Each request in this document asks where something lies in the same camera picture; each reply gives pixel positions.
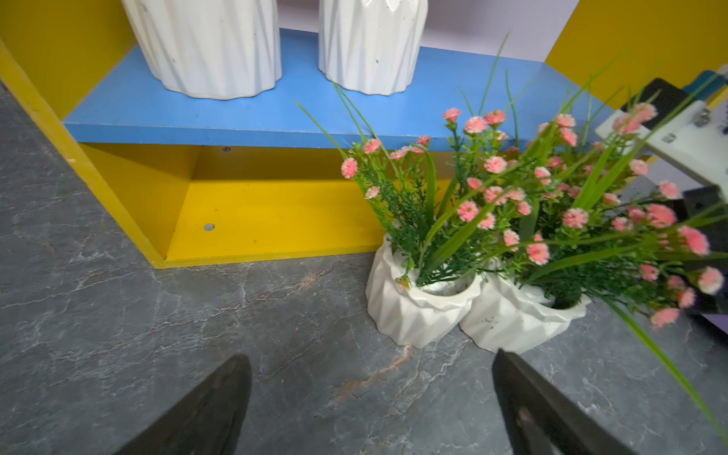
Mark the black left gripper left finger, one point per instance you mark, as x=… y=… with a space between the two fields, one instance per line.
x=207 y=420

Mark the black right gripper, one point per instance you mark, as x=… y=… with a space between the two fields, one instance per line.
x=705 y=209

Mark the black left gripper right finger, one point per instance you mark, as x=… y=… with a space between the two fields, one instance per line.
x=539 y=419

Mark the pink flower pot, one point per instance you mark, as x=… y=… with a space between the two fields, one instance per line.
x=441 y=239
x=218 y=50
x=584 y=243

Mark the yellow pink blue shelf rack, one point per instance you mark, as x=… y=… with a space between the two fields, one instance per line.
x=190 y=181

